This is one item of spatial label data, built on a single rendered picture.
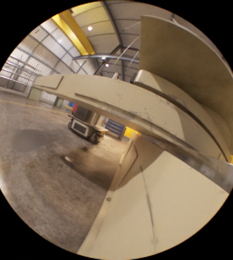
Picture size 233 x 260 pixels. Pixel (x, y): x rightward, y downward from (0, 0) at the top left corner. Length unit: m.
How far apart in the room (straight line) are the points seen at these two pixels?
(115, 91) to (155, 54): 0.20
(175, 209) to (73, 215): 0.54
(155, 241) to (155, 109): 0.29
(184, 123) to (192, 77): 0.18
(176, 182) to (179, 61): 0.33
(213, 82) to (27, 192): 1.02
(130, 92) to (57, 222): 0.69
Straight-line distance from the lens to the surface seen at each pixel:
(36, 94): 5.33
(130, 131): 4.27
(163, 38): 0.28
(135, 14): 7.99
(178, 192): 0.16
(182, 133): 0.25
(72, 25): 7.93
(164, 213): 0.17
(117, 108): 0.21
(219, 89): 0.38
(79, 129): 1.67
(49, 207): 0.61
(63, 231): 0.58
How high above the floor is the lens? 0.58
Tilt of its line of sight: 4 degrees down
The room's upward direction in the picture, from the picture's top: 25 degrees clockwise
